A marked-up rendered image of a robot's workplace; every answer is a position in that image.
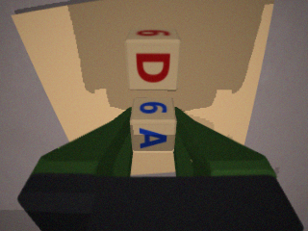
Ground tan letter block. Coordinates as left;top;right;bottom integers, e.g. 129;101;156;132
124;28;182;90
130;97;177;153

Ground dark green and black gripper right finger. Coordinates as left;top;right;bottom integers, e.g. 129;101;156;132
173;107;276;178

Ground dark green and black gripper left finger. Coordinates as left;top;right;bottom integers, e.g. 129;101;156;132
30;107;133;176

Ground tan flat mat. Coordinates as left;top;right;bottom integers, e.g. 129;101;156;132
12;0;274;145

